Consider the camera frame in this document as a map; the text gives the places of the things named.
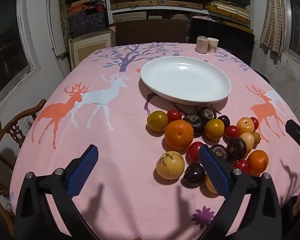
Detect beige drink can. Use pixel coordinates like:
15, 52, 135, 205
196, 36, 208, 54

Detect yellow fruit with stem hole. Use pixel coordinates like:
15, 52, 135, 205
236, 117, 255, 134

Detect small orange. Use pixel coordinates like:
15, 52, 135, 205
247, 150, 269, 176

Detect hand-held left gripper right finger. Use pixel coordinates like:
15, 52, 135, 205
197, 145, 283, 240

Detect white framed window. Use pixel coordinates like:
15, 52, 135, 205
0, 0, 42, 103

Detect yellow-green round fruit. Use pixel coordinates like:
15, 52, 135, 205
204, 118, 225, 141
147, 110, 169, 132

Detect large orange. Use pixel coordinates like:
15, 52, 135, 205
164, 119, 194, 151

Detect barred window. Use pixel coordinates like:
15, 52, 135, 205
282, 0, 300, 61

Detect small dark plum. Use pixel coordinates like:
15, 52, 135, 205
217, 115, 231, 128

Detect brick pattern curtain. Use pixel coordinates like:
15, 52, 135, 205
259, 0, 290, 56

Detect large dark plum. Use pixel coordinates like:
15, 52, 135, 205
183, 163, 206, 187

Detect white paper cup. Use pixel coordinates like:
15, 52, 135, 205
207, 37, 219, 53

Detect blue patterned fabric boxes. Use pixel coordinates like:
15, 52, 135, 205
67, 4, 108, 38

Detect black chair back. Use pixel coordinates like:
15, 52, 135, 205
189, 17, 255, 66

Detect speckled yellow melon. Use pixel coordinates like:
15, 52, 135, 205
156, 151, 185, 180

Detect dark water chestnut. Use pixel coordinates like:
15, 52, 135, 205
182, 113, 205, 138
210, 144, 228, 161
197, 106, 217, 123

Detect white oval plate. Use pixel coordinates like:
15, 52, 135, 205
140, 56, 232, 106

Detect pink deer print tablecloth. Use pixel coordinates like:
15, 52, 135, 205
9, 42, 300, 240

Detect shelf of flat boxes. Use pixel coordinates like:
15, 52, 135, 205
104, 0, 253, 28

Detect dark mangosteen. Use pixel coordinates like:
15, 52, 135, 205
226, 137, 247, 161

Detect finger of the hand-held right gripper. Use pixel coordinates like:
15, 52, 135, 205
285, 119, 300, 146

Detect wooden chair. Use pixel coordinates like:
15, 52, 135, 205
0, 99, 47, 230

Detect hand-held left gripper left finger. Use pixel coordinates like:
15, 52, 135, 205
14, 144, 99, 240

